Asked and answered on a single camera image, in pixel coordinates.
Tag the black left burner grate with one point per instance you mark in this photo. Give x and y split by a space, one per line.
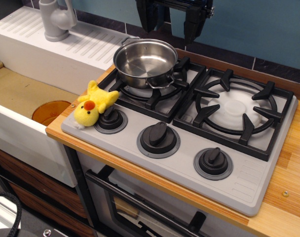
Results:
161 104

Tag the black oven door handle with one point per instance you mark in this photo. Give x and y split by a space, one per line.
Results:
102 179

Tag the black right stove knob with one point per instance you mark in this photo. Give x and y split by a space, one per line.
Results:
213 164

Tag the orange plastic sink drain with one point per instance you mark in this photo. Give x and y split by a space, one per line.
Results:
48 112

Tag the grey toy stovetop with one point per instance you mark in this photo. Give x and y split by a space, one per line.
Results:
243 190

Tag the grey toy faucet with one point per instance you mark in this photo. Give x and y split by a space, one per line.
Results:
57 22

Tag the wooden drawer fronts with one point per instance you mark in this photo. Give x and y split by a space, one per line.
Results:
51 199

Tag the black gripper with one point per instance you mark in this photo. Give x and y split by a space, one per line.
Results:
148 14

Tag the white right burner cap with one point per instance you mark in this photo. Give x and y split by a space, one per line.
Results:
233 105

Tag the white toy sink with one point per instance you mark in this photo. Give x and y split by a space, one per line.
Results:
34 71

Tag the black left stove knob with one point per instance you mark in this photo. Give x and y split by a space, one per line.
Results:
111 121

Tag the yellow stuffed duck toy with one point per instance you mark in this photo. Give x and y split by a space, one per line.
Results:
91 105

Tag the stainless steel pot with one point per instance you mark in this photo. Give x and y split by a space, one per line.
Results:
145 63

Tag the black burner grate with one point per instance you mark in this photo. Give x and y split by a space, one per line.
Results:
161 104
245 115

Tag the black middle stove knob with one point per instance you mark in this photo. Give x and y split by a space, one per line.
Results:
158 141

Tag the grey oven door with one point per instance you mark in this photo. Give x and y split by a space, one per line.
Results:
136 209

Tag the black stove knob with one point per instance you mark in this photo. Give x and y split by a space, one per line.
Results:
213 164
158 141
111 121

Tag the black right burner grate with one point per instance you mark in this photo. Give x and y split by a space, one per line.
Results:
245 115

